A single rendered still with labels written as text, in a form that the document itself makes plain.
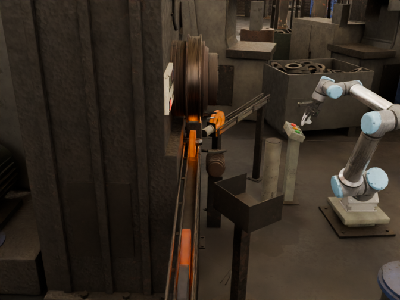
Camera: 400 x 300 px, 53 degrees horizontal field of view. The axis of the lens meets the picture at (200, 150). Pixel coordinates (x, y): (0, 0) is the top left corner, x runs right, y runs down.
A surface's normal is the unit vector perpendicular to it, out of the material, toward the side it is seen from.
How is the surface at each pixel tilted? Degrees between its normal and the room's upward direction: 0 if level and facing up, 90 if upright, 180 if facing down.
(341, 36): 90
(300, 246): 0
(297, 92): 90
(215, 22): 90
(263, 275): 0
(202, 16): 90
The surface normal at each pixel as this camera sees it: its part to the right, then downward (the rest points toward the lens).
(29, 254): 0.01, -0.92
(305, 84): 0.24, 0.38
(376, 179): 0.12, -0.36
